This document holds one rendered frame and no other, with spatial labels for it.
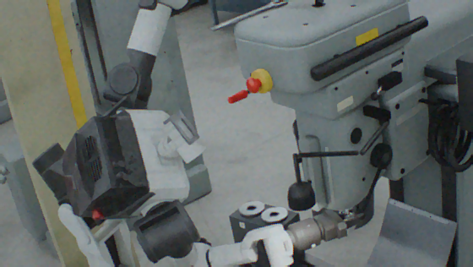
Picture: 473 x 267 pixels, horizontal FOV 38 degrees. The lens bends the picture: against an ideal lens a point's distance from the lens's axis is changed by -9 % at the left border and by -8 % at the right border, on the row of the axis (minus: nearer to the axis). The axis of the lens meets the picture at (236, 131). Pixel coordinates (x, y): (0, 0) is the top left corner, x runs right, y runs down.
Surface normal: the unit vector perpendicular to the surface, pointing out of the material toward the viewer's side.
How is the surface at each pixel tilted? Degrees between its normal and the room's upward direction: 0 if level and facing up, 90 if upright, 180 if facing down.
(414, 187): 90
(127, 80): 61
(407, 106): 90
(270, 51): 90
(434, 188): 90
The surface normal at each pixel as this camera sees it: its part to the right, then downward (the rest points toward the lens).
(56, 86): 0.63, 0.22
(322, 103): -0.76, 0.39
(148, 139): 0.64, -0.41
